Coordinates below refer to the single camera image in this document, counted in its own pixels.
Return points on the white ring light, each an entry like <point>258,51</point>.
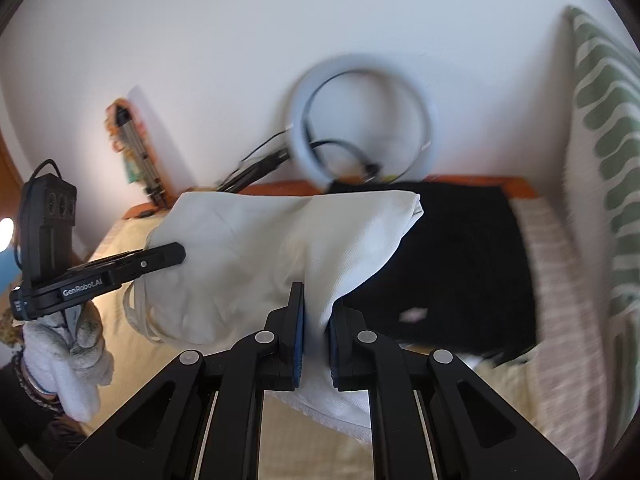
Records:
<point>366,100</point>

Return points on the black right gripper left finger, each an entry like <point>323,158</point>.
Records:
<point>200,416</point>

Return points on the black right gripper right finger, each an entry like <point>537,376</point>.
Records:
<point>432,416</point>

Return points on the pile of black clothes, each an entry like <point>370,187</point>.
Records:
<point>459,278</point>

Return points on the left hand in white glove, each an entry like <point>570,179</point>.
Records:
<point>68,367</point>

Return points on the green patterned pillow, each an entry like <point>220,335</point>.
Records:
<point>602,192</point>

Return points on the white desk lamp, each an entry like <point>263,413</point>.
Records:
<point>6,233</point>

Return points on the folded grey tripod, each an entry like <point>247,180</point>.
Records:
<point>141,165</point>

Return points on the white tank top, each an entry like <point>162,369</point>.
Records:
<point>243,254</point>

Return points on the checked beige blanket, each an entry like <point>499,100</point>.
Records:
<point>567,365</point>

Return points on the striped yellow bed sheet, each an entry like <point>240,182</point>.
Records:
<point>292,446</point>

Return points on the black ring light tripod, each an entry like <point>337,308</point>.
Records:
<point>256,171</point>

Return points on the orange patterned cloth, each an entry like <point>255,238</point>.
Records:
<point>368,180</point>

